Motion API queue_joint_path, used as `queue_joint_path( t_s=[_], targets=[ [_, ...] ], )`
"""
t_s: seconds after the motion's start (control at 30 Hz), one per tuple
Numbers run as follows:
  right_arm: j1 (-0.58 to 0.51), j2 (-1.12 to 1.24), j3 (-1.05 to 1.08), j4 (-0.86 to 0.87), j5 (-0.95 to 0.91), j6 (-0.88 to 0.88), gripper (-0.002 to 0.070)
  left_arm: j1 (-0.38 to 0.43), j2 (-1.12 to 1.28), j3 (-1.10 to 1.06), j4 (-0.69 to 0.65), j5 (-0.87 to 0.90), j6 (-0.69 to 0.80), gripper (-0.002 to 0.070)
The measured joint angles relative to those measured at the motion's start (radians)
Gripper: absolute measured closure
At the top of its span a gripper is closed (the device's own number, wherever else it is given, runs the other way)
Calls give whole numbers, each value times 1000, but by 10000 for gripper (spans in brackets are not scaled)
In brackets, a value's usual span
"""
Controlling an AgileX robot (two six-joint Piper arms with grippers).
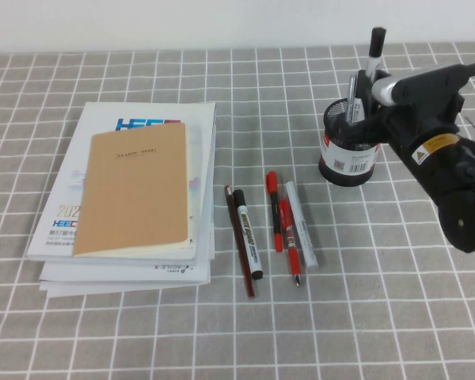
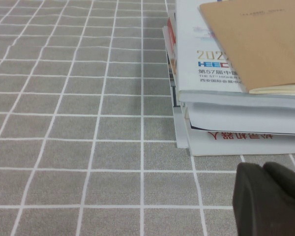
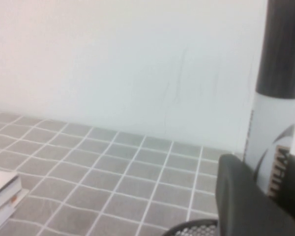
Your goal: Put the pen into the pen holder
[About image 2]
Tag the magazine with red cover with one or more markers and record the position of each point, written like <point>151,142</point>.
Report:
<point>171,37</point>

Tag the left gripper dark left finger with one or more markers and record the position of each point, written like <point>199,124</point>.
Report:
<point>258,211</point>

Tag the white HEEC exhibition book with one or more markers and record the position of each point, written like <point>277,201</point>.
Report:
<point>201,81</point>

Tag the grey grid tablecloth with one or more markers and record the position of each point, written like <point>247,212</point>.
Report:
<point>76,123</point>

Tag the white book with red characters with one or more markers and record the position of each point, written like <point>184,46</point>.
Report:
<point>236,145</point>

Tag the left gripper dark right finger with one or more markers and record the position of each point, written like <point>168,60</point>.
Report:
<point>287,182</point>

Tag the brown kraft notebook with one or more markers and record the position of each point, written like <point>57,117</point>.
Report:
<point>260,46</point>

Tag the thick white-paged book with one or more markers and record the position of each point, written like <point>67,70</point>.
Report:
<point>236,118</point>

